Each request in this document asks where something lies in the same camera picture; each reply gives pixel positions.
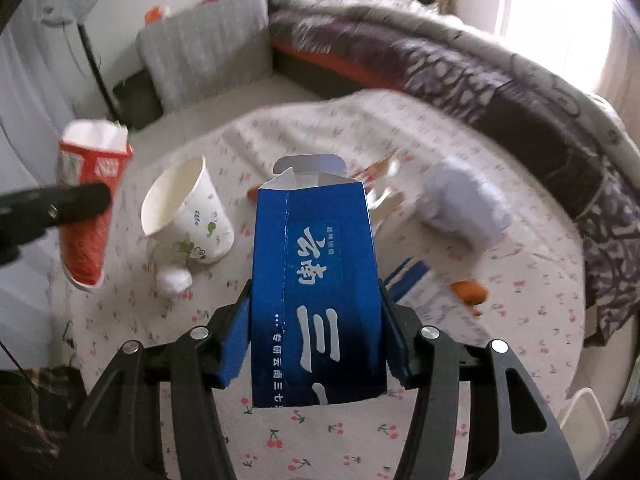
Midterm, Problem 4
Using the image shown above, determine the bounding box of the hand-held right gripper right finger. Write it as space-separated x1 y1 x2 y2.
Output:
377 277 581 480

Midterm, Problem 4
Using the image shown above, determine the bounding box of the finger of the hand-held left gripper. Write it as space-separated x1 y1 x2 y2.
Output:
0 182 112 233

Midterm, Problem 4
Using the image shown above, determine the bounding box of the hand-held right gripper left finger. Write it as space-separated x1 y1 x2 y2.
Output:
70 280 253 480

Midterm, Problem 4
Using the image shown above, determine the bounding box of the red paper cup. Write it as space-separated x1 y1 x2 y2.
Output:
56 119 135 291

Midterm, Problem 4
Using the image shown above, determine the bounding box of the white paper cup green print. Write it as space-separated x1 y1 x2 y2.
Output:
140 155 236 265

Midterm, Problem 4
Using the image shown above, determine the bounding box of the blue carton box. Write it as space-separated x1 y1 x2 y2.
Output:
250 154 391 407

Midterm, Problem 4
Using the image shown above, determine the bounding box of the white plastic bin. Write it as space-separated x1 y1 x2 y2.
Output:
557 387 611 471

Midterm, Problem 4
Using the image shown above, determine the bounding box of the blue striped flat box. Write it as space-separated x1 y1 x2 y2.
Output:
385 257 493 346

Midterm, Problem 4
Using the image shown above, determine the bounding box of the small crumpled white tissue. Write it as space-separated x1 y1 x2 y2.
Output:
155 265 193 298

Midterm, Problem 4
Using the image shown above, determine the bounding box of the orange wrapper piece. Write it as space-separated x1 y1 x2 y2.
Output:
450 280 488 316

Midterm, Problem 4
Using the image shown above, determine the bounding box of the large crumpled white paper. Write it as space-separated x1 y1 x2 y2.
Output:
417 157 511 251

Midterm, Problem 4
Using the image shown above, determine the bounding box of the torn snack wrapper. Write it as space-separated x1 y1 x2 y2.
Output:
357 155 416 226

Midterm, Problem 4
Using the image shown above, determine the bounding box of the dark plaid cloth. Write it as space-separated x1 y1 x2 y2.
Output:
0 367 88 480

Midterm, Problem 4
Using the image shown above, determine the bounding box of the grey striped cushion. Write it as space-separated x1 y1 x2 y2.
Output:
137 0 273 113

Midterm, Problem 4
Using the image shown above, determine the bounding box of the floral tablecloth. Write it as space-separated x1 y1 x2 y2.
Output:
47 90 588 480

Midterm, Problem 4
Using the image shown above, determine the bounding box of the purple patterned blanket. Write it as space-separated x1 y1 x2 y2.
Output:
270 10 640 348

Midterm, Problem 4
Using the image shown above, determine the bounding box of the orange bed sheet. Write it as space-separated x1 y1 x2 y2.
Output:
272 42 401 90

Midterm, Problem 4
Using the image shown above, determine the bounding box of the window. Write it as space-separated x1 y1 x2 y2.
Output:
495 0 623 96

